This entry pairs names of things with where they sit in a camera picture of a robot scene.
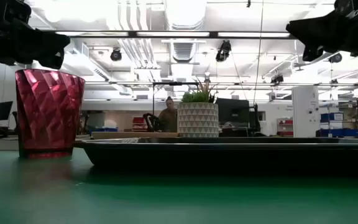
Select blue storage box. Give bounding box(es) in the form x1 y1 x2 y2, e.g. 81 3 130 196
319 112 345 123
316 128 358 138

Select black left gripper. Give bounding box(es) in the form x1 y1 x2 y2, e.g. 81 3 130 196
0 0 71 70

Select black paperback book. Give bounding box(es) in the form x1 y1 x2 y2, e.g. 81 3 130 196
91 131 180 140

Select black office chair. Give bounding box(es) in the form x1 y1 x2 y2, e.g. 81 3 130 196
142 113 162 133

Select person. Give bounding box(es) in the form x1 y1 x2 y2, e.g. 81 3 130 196
158 96 178 133

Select red storage bins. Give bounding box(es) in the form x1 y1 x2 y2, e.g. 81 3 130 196
132 116 146 132
276 118 295 137

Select black plastic tray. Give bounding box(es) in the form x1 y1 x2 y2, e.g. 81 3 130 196
74 136 358 177

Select green table mat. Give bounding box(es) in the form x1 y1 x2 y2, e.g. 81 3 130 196
0 147 358 224

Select white patterned plant pot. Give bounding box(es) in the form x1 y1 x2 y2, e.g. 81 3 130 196
177 102 220 139

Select black ceiling spotlight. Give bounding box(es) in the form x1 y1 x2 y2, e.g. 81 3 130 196
328 52 343 64
270 73 285 85
214 39 232 63
109 47 123 62

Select green succulent plant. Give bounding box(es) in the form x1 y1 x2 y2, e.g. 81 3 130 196
181 78 218 104

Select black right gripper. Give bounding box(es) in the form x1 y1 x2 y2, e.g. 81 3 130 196
285 0 358 62

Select red faceted plastic cup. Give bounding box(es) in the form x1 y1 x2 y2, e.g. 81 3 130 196
14 68 86 160

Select black overhead light bar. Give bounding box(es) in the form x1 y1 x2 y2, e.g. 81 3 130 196
53 30 295 40

